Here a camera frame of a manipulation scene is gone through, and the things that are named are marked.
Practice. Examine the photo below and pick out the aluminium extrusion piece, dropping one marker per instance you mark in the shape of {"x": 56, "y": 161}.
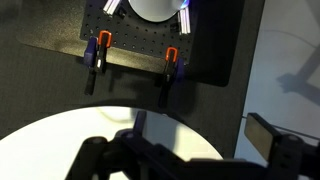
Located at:
{"x": 111, "y": 6}
{"x": 184, "y": 21}

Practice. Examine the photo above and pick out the black perforated mounting board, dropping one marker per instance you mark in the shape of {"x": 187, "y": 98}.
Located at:
{"x": 213, "y": 43}

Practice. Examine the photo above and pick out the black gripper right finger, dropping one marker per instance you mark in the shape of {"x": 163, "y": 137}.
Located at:
{"x": 261, "y": 135}

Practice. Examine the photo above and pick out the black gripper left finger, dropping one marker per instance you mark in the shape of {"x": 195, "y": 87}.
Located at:
{"x": 140, "y": 121}

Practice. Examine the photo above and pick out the black perforated breadboard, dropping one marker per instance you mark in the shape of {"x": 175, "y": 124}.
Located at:
{"x": 140, "y": 40}

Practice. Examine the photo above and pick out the orange and blue bar clamp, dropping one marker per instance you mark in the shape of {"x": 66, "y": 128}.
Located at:
{"x": 170, "y": 71}
{"x": 97, "y": 58}

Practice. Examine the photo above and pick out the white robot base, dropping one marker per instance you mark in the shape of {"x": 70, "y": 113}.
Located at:
{"x": 153, "y": 10}

